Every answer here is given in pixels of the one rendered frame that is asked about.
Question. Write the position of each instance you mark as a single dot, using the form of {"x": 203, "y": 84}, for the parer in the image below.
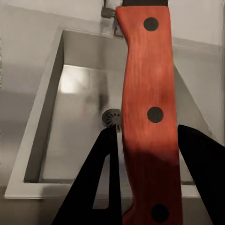
{"x": 149, "y": 118}

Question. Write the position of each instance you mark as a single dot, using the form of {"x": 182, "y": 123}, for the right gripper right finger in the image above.
{"x": 205, "y": 159}

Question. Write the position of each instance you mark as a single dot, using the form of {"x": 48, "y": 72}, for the drop in sink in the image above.
{"x": 80, "y": 94}

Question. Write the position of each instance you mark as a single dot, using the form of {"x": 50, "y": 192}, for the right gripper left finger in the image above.
{"x": 77, "y": 206}

